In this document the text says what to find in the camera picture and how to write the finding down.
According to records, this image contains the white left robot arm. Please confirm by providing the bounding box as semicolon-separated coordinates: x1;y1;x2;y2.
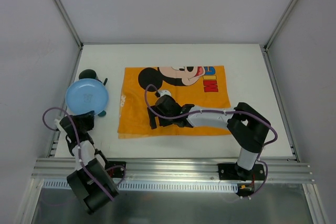
56;111;119;215

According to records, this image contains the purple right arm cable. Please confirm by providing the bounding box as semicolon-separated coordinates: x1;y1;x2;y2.
145;84;279;204

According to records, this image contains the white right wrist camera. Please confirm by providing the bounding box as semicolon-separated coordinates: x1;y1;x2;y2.
155;90;171;98

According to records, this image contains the white slotted cable duct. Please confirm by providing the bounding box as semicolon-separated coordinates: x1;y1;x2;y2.
41;180;239;193

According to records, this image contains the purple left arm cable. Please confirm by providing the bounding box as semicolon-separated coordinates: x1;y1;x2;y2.
39;107;127;206

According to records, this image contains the aluminium front rail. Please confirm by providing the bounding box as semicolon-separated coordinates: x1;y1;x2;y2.
32;157;316;184

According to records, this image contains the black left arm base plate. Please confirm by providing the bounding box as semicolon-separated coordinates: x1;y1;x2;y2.
105;161;127;178

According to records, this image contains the teal plastic spoon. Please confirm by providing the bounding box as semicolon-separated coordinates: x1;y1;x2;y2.
98;111;106;117

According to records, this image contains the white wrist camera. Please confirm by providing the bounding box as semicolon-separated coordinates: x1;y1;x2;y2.
155;90;171;98
54;119;64;132

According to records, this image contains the orange cartoon cloth placemat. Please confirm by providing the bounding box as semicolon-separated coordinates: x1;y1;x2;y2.
118;66;231;139

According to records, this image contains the left aluminium frame post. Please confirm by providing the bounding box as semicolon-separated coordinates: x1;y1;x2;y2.
52;0;83;50

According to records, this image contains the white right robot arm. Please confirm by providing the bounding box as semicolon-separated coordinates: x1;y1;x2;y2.
147;95;274;181

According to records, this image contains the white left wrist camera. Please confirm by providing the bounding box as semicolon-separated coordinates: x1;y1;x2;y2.
54;119;64;132

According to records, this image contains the aluminium frame post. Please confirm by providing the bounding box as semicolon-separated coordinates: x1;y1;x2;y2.
263;0;316;51
52;0;83;50

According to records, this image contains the light blue plate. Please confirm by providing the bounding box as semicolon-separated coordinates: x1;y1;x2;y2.
65;78;109;115

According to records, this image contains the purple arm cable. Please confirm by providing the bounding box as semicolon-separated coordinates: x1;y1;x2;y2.
39;107;127;206
145;84;279;204

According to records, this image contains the dark green mug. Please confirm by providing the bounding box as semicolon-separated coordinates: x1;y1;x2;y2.
78;69;100;81

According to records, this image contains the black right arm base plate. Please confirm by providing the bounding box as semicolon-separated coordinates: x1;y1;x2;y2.
217;163;266;181

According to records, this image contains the right aluminium frame post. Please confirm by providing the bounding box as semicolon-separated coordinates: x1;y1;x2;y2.
263;0;316;51

